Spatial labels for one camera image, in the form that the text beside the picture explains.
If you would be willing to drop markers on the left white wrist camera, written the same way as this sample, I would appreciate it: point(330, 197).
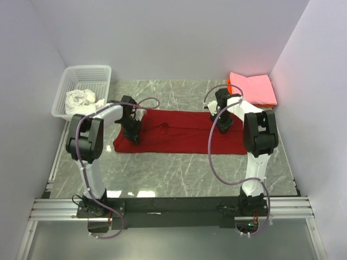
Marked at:
point(139, 113)

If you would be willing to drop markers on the aluminium frame rail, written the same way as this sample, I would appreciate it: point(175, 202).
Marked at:
point(173, 228)

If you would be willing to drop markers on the red t shirt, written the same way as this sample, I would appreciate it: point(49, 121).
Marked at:
point(165, 131)

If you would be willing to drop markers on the pink folded t shirt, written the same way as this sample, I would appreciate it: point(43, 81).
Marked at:
point(253, 89)

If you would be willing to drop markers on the orange folded t shirt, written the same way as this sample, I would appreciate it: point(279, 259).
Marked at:
point(268, 105)

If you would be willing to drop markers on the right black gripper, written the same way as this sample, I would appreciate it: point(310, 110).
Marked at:
point(223, 128)

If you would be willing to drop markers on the white plastic basket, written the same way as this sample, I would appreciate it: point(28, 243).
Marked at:
point(95, 77)

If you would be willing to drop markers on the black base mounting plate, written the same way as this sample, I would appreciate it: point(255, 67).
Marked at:
point(172, 212)

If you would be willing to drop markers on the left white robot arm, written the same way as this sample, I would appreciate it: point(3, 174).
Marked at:
point(85, 144)

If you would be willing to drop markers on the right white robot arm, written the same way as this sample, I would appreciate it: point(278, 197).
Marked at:
point(260, 138)

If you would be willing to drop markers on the white crumpled t shirt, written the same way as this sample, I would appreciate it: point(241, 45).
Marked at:
point(82, 102)

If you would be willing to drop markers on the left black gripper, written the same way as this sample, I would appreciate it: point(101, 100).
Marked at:
point(133, 135)

